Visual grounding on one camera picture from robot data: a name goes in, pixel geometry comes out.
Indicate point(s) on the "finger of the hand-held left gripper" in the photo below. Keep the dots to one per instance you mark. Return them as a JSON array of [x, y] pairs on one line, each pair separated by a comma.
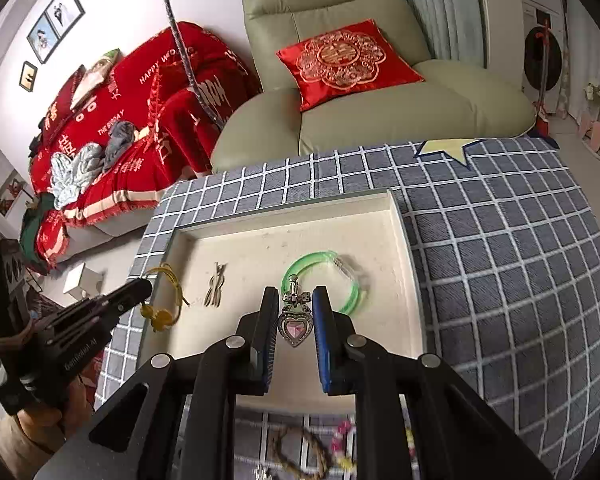
[[132, 300], [130, 287]]

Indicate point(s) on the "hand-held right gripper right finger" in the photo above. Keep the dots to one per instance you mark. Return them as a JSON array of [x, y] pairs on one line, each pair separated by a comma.
[[322, 345]]

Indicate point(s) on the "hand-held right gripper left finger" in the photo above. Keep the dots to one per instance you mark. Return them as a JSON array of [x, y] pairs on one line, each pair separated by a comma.
[[267, 345]]

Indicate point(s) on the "small silver hair clip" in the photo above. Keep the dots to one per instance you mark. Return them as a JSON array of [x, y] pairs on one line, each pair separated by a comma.
[[296, 330]]

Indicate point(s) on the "grey-green jewelry tray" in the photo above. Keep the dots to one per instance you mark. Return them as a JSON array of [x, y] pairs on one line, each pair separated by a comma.
[[260, 240]]

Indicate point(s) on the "person's left hand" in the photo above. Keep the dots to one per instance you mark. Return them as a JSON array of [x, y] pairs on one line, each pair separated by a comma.
[[35, 427]]

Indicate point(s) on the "white side table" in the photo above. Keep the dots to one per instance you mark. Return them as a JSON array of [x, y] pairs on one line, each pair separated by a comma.
[[82, 280]]

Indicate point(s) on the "green bangle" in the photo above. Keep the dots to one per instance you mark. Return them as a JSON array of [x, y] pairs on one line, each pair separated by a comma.
[[352, 301]]

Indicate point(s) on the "grey sofa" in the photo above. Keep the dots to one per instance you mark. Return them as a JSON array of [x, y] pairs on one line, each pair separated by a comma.
[[115, 227]]

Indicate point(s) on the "dark green cloth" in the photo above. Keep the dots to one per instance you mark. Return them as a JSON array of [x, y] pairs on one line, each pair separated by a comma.
[[32, 230]]

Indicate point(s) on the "light blue clothes pile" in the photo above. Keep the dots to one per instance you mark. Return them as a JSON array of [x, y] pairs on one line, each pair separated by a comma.
[[75, 172]]

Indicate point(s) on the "grey garment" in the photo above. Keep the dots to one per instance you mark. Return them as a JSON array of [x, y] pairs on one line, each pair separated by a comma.
[[120, 142]]

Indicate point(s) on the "red covered sofa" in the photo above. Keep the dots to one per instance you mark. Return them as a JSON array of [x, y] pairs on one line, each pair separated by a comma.
[[130, 125]]

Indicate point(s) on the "red satin pillow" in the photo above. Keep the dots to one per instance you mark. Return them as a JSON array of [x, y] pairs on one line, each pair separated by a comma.
[[162, 95]]

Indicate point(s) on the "red lettered pillow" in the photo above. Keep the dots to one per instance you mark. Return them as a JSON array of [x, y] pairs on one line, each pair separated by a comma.
[[62, 95]]

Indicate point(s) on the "photo print pillow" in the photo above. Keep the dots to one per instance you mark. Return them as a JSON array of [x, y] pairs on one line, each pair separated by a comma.
[[97, 72]]

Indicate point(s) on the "yellow star sticker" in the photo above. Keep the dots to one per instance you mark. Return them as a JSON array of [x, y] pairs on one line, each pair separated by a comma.
[[440, 149]]

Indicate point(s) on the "small black framed photo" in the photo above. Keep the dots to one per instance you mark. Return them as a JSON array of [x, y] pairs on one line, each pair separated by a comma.
[[28, 76]]

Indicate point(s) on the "light green leather armchair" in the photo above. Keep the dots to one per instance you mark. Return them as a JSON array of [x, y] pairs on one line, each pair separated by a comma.
[[380, 110]]

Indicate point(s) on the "gooseneck phone stand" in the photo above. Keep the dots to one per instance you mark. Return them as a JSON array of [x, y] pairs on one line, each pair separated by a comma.
[[180, 35]]

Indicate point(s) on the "black framed wedding photo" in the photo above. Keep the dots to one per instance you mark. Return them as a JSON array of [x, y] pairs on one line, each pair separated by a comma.
[[65, 10], [42, 37]]

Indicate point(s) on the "red embroidered cushion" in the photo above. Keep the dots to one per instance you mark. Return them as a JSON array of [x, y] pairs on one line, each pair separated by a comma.
[[340, 65]]

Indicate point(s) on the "red mop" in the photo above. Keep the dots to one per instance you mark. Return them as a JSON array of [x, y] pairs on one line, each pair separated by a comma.
[[545, 85]]

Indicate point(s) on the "white washing machine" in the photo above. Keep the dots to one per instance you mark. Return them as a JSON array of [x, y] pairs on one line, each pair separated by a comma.
[[532, 65]]

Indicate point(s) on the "pale blue curtain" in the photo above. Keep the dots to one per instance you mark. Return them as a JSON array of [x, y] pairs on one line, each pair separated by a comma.
[[430, 0]]

